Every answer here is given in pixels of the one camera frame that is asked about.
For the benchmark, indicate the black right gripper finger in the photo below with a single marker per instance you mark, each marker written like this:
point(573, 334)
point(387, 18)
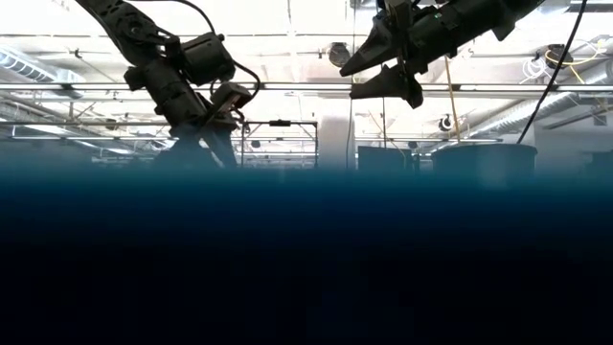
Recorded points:
point(373, 52)
point(383, 86)

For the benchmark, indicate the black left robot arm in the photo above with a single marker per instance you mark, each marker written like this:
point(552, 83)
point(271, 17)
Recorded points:
point(124, 24)

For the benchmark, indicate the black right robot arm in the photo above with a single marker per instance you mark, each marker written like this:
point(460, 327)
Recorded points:
point(503, 14)

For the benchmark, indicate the white column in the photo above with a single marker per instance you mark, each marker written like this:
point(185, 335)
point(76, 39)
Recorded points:
point(335, 139)

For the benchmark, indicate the dark background panel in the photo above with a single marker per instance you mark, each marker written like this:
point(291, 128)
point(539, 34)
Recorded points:
point(383, 160)

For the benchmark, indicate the long ceiling light bar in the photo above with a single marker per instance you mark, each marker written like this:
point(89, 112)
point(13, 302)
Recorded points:
point(297, 86)

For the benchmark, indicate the black plastic bucket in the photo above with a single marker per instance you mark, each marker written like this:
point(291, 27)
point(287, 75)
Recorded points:
point(483, 163)

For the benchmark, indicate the black background frame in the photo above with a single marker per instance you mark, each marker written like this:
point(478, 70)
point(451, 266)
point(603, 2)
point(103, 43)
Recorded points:
point(280, 123)

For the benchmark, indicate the silver ceiling air duct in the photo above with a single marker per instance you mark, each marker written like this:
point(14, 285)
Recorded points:
point(29, 69)

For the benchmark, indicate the silver flexible duct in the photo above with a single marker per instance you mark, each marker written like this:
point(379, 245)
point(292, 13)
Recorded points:
point(565, 98)

